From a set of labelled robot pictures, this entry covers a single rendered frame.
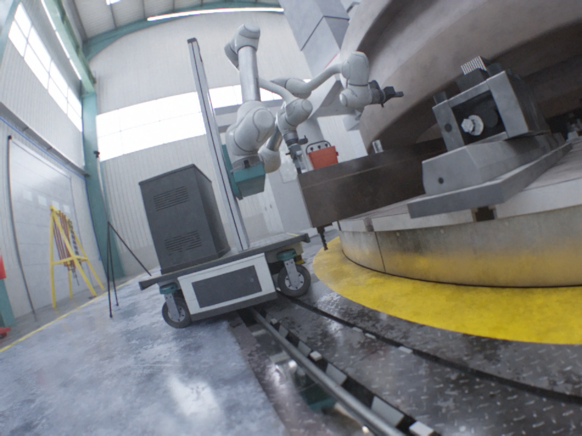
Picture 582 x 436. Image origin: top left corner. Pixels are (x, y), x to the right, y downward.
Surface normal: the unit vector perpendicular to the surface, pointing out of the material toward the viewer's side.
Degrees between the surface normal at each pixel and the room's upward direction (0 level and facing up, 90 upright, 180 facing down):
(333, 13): 90
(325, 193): 90
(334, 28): 90
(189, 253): 90
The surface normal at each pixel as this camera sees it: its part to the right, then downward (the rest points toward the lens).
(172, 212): 0.11, -0.04
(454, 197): -0.88, 0.26
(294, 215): 0.34, -0.11
